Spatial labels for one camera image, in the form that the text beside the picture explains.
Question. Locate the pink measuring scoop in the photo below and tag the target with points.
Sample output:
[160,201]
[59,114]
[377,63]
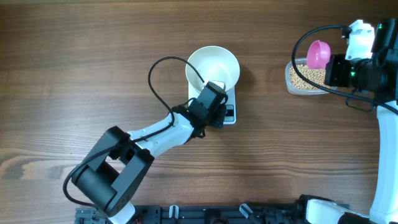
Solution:
[318,55]

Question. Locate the clear plastic container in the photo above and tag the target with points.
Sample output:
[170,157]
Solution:
[297,86]

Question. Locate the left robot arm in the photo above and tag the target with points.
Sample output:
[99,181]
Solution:
[112,171]

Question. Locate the white bowl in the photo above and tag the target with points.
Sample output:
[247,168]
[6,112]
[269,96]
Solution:
[213,63]

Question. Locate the white digital kitchen scale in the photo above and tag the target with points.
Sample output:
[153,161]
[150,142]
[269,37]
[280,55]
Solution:
[230,105]

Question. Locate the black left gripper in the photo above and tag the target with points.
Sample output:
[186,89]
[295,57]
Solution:
[221,113]

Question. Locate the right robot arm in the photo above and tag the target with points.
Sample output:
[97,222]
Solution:
[366,72]

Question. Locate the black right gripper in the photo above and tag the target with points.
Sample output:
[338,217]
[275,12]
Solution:
[334,66]

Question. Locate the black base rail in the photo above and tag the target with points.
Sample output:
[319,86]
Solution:
[269,214]

